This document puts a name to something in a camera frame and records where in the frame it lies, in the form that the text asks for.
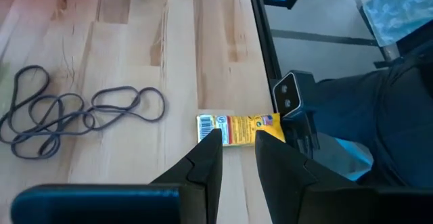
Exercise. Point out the person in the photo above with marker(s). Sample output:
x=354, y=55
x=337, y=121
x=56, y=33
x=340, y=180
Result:
x=355, y=109

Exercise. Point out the black aluminium table frame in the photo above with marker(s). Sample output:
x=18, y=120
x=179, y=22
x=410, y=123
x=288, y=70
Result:
x=264, y=31

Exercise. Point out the light blue patterned cloth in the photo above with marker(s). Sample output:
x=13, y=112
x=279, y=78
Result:
x=399, y=11

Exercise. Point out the yellow green crayon box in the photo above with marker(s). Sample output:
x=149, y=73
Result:
x=243, y=129

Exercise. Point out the black metal chair frame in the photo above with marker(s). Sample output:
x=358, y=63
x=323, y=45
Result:
x=416, y=38

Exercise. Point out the black table-level camera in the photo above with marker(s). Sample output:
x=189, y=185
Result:
x=287, y=95

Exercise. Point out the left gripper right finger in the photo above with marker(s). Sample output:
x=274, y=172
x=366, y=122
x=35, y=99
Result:
x=291, y=190

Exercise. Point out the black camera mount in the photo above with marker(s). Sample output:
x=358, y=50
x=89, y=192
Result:
x=304, y=136

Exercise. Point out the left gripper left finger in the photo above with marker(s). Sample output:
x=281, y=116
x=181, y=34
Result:
x=203, y=183

